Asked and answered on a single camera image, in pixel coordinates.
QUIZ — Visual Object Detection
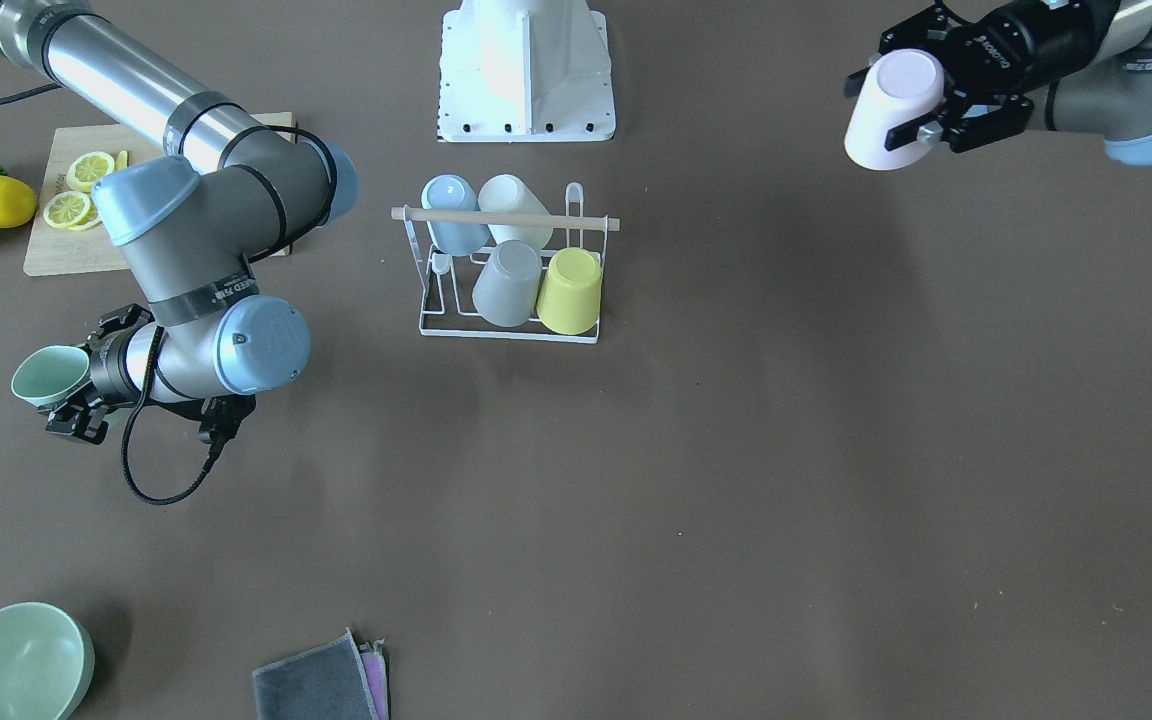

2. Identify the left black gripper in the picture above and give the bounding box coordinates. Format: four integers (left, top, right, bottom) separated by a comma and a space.
844, 1, 1102, 156

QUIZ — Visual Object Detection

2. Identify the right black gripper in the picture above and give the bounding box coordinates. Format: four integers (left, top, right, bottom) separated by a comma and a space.
44, 304, 159, 445

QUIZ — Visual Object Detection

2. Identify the pink cup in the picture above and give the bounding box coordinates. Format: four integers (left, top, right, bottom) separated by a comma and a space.
844, 50, 945, 170

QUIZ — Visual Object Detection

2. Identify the green cup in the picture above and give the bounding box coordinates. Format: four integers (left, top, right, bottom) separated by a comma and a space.
10, 344, 90, 410

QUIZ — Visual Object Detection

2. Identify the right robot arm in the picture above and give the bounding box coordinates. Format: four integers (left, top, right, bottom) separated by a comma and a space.
0, 1, 358, 445

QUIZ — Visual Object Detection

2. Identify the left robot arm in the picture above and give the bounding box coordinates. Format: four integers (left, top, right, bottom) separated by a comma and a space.
844, 1, 1152, 170

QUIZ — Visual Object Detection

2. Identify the light blue cup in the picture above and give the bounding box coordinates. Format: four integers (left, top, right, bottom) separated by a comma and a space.
420, 174, 492, 258

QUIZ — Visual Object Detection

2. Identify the grey cup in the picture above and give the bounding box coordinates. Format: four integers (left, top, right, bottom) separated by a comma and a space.
472, 241, 541, 327

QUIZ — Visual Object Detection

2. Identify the yellow cup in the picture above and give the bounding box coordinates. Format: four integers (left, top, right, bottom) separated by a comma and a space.
536, 247, 602, 334

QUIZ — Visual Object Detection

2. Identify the white cup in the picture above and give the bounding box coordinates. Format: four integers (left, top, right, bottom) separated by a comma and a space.
477, 174, 554, 251

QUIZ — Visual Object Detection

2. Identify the wooden cutting board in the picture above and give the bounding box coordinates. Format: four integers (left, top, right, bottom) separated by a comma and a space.
23, 112, 297, 278

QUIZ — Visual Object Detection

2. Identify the lemon slice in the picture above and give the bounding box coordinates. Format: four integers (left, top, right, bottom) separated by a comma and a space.
67, 205, 103, 232
65, 151, 120, 194
41, 190, 97, 232

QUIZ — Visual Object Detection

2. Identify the lemon slice lower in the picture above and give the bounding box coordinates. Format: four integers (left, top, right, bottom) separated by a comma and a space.
41, 190, 97, 232

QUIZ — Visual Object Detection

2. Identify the lemon slice upper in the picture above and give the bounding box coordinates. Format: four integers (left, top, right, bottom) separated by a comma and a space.
65, 151, 120, 194

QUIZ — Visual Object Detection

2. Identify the green bowl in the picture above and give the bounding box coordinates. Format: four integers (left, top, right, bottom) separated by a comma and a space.
0, 602, 94, 719

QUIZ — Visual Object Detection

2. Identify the grey folded cloth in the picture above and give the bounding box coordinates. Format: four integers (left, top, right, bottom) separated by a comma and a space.
252, 632, 372, 719

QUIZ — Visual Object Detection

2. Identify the purple cloth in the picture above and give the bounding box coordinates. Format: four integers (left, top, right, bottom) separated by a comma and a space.
358, 641, 391, 720

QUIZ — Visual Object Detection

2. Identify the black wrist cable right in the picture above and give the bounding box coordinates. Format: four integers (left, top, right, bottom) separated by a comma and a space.
120, 329, 258, 507

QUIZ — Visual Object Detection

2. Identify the white wire cup rack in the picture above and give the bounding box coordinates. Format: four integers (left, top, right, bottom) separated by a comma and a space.
391, 182, 621, 344

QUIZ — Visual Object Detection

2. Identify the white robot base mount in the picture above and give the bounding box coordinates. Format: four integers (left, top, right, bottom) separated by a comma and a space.
435, 1, 617, 143

